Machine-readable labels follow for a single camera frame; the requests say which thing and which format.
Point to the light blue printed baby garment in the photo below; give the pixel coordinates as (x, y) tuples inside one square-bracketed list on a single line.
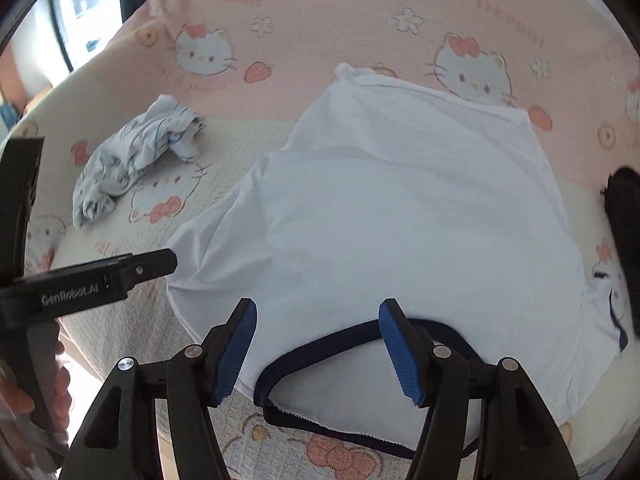
[(130, 160)]

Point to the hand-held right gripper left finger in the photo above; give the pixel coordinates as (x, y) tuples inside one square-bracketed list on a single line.
[(237, 345)]

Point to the person's left hand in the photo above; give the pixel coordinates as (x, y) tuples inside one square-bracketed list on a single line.
[(15, 395)]

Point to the person's left forearm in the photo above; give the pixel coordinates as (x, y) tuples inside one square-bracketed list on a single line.
[(15, 440)]

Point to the cartoon cat printed blanket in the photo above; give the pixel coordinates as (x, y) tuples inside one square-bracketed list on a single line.
[(350, 20)]

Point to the black folded garment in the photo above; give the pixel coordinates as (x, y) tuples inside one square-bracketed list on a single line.
[(625, 220)]

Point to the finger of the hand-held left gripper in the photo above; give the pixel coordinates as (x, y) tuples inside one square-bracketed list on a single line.
[(152, 265)]

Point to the window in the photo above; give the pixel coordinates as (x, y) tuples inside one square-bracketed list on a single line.
[(85, 10)]

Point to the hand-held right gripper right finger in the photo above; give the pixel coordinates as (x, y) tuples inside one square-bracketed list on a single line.
[(400, 350)]

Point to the white t-shirt with navy trim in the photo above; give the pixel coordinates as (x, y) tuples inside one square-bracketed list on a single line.
[(400, 210)]

